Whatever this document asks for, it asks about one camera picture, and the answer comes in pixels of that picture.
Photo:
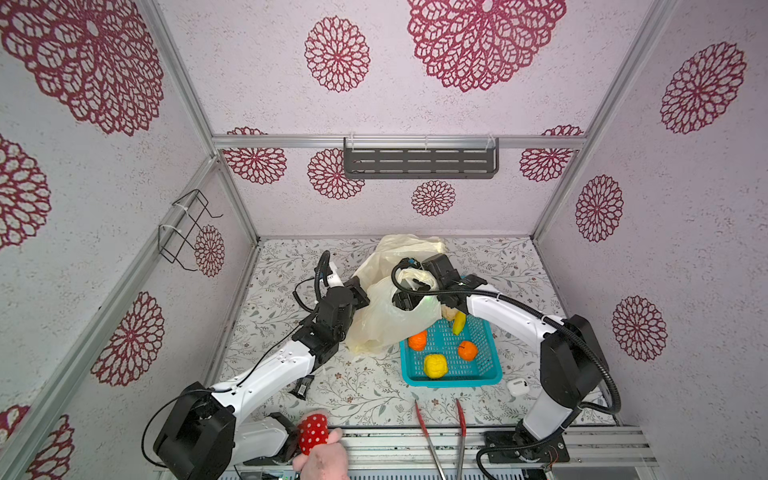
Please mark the cream plastic bag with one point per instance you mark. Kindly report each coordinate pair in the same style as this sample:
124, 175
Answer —
382, 323

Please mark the white earbuds case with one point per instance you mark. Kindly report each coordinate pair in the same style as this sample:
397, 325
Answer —
518, 387

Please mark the teal plastic basket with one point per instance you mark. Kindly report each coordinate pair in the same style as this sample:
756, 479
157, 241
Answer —
484, 369

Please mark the pink plush toy red cap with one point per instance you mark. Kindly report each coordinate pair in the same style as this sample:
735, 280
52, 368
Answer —
321, 453

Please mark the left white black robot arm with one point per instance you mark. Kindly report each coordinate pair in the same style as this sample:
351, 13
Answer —
210, 430

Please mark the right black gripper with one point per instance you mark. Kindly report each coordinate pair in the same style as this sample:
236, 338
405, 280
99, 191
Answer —
401, 297

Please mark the grey wall shelf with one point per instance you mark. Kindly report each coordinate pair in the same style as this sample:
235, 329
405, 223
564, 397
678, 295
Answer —
420, 163

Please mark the small black clip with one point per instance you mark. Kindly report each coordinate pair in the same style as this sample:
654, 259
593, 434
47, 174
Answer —
302, 387

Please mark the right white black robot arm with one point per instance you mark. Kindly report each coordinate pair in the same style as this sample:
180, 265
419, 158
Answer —
574, 375

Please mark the yellow banana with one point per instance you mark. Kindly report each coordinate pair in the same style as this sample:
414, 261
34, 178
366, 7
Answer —
459, 323

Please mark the yellow lemon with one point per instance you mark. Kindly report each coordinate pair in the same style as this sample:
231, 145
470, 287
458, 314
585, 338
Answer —
435, 366

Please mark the black wire wall rack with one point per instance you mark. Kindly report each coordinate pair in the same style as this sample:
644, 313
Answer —
193, 242

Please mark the orange fruit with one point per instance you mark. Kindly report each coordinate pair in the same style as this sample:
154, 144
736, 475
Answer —
467, 351
418, 342

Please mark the beige garlic bulb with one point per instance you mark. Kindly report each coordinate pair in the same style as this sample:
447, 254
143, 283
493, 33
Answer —
448, 313

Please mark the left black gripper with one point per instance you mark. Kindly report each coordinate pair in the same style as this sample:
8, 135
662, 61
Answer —
353, 286

